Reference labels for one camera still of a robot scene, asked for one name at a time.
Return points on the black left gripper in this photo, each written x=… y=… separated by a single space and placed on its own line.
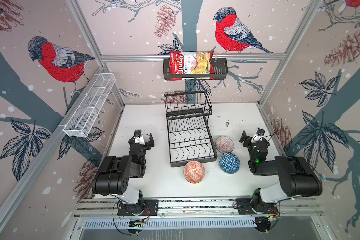
x=140 y=144

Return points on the red cassava chips bag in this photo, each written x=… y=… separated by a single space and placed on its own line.
x=191 y=63

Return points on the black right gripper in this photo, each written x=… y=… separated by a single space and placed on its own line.
x=255 y=143

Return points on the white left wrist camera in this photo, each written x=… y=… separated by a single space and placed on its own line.
x=138 y=137

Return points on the black wall shelf basket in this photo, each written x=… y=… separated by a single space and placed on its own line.
x=219 y=66

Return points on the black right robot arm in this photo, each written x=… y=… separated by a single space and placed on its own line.
x=296 y=178

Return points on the blue geometric patterned bowl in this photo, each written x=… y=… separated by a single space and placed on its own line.
x=229 y=163

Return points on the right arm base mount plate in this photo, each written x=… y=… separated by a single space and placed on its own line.
x=246 y=206

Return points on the maroon striped bowl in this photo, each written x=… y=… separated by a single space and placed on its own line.
x=224 y=144

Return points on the white wire mesh basket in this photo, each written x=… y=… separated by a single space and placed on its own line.
x=86 y=113

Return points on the black wire dish rack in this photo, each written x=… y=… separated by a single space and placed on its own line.
x=189 y=135

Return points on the orange and blue patterned bowl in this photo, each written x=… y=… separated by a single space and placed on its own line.
x=194 y=172

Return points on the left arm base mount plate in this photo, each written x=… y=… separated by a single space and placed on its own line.
x=141 y=209

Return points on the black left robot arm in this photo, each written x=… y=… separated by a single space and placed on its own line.
x=113 y=175

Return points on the aluminium front rail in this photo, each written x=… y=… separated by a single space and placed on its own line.
x=202 y=207

